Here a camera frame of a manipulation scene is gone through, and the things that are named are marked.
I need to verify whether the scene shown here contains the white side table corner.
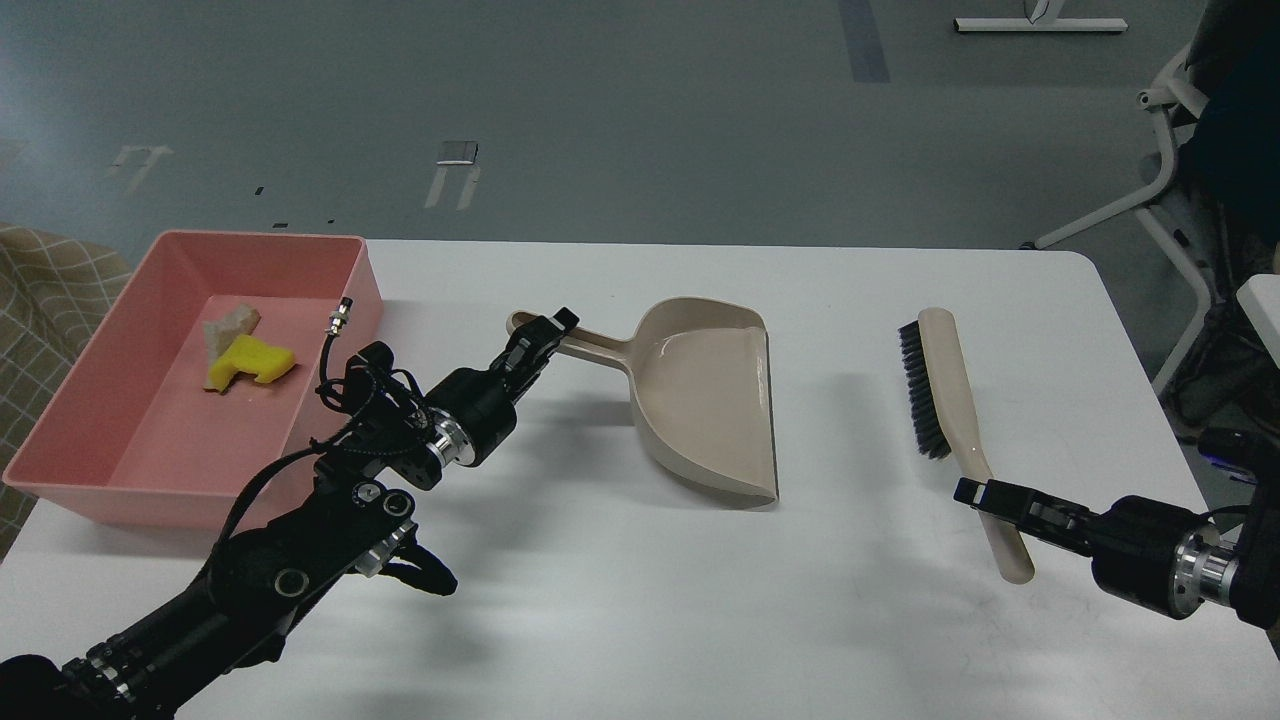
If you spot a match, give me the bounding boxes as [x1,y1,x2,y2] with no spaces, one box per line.
[1236,274,1280,366]

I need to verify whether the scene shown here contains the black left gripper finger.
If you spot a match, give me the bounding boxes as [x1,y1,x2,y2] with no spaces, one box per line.
[492,307,580,386]
[508,340,561,405]

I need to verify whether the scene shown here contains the beige hand brush black bristles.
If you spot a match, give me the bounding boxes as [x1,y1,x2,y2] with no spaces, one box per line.
[897,307,1036,585]

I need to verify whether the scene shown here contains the person in teal sweater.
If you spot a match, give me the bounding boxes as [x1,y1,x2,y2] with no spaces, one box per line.
[1190,0,1280,246]

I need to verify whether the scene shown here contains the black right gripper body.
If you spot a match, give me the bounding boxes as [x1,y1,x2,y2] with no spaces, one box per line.
[1085,495,1226,620]

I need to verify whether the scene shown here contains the beige checkered cloth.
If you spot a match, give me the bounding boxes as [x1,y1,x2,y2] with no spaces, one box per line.
[0,222,136,556]

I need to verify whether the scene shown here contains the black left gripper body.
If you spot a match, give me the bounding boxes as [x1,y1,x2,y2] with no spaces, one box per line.
[425,368,517,468]

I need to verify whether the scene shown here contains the yellow sponge piece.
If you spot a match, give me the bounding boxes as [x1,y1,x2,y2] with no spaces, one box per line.
[204,334,296,393]

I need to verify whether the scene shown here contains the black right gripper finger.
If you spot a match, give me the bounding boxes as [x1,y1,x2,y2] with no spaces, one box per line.
[954,477,1098,530]
[991,510,1100,557]

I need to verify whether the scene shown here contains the white table base bar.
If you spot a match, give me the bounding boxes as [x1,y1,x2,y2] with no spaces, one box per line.
[954,17,1129,35]

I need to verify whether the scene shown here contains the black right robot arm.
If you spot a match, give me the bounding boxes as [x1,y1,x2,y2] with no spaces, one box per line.
[954,428,1279,630]

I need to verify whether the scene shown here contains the beige plastic dustpan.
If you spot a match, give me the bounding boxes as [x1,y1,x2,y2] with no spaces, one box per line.
[557,296,780,506]

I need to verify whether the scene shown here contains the white office chair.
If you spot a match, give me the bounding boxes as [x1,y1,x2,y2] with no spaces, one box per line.
[1021,44,1236,398]

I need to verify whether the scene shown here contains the pink plastic bin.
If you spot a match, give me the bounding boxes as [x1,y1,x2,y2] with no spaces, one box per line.
[3,231,383,530]

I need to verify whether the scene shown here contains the beige foam strip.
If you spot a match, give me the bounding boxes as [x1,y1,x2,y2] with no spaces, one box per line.
[202,304,261,393]

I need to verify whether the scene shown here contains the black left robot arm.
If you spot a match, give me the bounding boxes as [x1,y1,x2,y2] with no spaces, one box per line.
[3,299,579,719]

